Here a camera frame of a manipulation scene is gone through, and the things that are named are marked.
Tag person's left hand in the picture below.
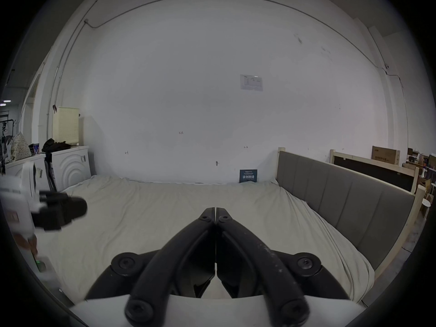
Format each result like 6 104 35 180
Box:
15 232 38 256

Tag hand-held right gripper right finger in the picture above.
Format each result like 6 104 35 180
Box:
216 207 351 327

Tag white paper notice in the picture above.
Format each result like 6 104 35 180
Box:
240 74 265 91

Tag white round stool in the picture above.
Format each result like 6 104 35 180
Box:
421 198 435 220

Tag grey padded headboard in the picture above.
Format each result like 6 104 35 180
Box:
275 147 426 279

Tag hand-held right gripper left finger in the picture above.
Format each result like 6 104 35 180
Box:
84 207 217 327

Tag white cabinet with patterned bag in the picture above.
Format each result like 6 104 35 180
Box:
4 131 47 198

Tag wooden frame with dark panel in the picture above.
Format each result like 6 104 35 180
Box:
329 149 420 194

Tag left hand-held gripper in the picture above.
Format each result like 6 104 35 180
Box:
0 161 88 287

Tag bed with beige sheet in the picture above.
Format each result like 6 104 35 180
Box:
34 174 376 307

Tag brown carton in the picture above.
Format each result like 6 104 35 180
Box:
371 145 401 166

